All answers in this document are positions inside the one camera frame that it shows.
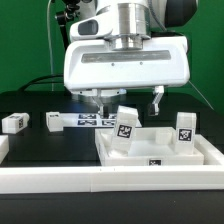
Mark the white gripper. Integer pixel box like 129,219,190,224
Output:
64,36,190,118

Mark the white square table top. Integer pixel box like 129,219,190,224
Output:
95,127,204,166

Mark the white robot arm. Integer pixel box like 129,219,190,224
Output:
64,0,198,118

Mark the white sheet with tags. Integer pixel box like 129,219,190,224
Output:
61,113,116,127

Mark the white U-shaped fence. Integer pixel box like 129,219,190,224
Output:
0,136,224,194

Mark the black cable bundle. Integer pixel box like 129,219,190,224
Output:
18,73,68,93

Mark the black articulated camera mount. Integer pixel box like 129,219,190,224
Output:
55,0,81,50

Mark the grey thin cable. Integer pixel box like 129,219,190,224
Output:
45,0,56,93

